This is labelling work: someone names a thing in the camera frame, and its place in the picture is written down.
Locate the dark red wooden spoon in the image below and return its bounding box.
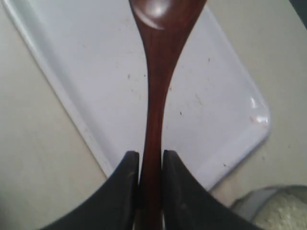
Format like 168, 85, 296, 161
129, 0, 206, 230

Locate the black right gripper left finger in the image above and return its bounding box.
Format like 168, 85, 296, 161
42, 151, 140, 230

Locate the white rectangular plastic tray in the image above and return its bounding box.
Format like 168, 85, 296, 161
3, 0, 271, 189

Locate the steel bowl of rice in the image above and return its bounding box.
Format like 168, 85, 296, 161
230, 184, 307, 230

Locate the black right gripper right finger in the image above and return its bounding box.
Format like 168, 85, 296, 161
162, 150, 258, 230

